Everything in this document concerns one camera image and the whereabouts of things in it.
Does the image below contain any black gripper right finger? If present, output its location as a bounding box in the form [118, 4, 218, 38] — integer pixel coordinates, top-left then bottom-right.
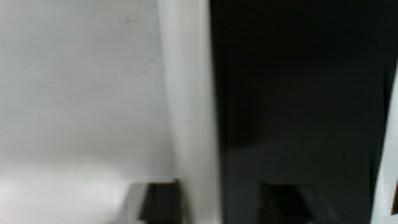
[259, 182, 321, 224]

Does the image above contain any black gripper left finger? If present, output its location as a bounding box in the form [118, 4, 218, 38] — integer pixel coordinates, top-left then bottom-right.
[120, 180, 182, 224]

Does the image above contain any white square tabletop part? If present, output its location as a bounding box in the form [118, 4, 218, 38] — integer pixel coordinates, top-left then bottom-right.
[0, 0, 222, 224]

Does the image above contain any white U-shaped obstacle fixture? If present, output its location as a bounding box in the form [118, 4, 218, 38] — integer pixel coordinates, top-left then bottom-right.
[371, 58, 398, 224]

